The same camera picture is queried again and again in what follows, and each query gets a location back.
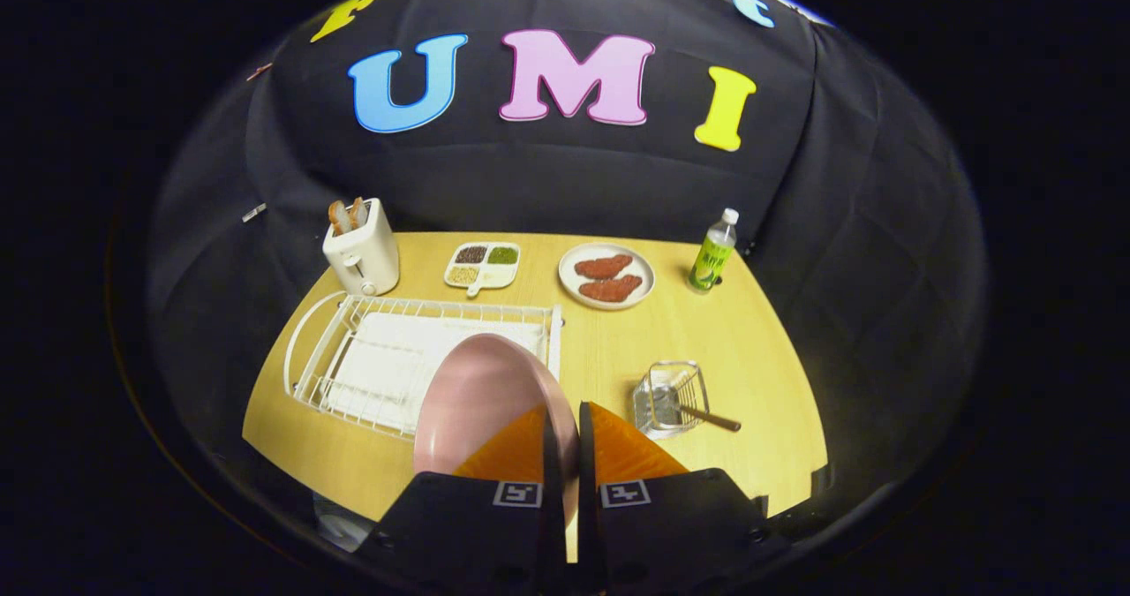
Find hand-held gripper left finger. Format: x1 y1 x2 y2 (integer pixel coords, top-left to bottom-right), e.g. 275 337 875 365
353 400 568 596

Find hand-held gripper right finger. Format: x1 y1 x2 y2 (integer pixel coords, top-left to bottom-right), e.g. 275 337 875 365
578 400 795 596

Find metal wire basket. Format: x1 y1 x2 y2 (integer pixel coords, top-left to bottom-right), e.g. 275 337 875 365
632 360 711 440

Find pink plate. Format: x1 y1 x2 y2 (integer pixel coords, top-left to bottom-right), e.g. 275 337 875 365
413 333 581 517

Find wooden handled metal spoon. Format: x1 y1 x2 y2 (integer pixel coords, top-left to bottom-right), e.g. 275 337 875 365
653 389 742 433

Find white wire dish rack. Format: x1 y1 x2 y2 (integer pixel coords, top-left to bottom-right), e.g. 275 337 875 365
283 291 563 442

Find white round plate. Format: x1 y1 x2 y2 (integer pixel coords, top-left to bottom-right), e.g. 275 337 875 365
558 243 656 311

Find white divided grain dish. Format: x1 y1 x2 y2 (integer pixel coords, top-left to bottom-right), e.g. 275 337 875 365
443 242 522 298

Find white drain tray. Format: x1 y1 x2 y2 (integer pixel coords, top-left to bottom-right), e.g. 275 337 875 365
322 312 546 434

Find red meat patty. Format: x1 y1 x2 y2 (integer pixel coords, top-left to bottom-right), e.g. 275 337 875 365
574 254 634 280
579 275 644 304

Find green label plastic bottle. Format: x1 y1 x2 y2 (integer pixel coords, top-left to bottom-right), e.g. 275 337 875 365
687 208 740 294

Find white toaster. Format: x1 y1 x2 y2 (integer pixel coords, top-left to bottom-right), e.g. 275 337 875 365
322 198 400 297

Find black backdrop cloth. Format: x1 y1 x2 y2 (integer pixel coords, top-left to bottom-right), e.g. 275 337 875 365
146 0 987 526

